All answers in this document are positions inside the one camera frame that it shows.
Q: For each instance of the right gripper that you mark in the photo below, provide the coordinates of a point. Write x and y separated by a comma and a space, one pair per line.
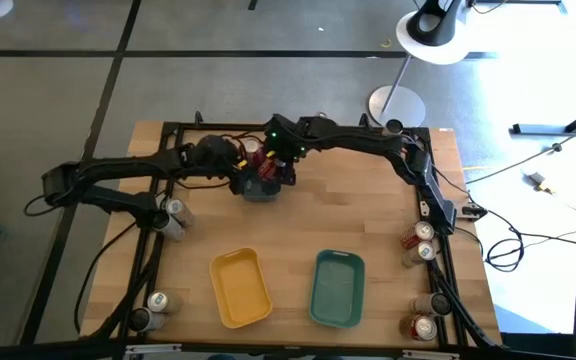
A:
285, 140

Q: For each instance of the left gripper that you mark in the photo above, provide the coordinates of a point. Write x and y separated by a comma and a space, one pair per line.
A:
215, 152

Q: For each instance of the dark blue-grey plastic bin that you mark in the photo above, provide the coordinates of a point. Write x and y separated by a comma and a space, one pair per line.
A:
260, 192

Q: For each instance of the grey can with black top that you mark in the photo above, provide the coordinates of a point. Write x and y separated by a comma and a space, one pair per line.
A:
432, 304
168, 228
147, 320
394, 126

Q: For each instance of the yellow plastic bin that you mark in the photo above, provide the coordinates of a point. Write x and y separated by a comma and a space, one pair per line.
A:
240, 290

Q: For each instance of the teal green plastic bin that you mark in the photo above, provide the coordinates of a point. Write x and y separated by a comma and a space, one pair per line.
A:
337, 290

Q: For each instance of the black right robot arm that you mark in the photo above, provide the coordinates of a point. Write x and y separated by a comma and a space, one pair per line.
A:
433, 195

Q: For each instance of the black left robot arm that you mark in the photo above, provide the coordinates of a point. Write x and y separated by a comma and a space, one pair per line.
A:
118, 165

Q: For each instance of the small yellow floor scrap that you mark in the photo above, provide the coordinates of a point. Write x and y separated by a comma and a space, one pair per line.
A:
386, 46

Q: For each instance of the white floor lamp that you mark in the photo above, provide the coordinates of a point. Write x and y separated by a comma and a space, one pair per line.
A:
409, 45

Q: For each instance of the small black control box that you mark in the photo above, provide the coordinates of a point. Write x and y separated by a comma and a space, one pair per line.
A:
473, 212

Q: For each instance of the black curved plastic stand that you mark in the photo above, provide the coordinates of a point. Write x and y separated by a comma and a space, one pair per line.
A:
433, 30

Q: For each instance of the grey power adapter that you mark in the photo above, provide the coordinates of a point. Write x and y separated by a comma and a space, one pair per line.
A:
535, 177

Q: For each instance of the black desk leg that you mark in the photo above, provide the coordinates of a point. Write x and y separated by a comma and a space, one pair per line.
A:
538, 129

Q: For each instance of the black metal beam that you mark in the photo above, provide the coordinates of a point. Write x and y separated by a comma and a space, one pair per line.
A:
43, 350

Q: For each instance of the black metal table frame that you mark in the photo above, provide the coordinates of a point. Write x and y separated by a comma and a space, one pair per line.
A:
348, 128

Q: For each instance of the silver metal bracket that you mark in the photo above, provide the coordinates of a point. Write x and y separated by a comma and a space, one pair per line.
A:
430, 355
153, 348

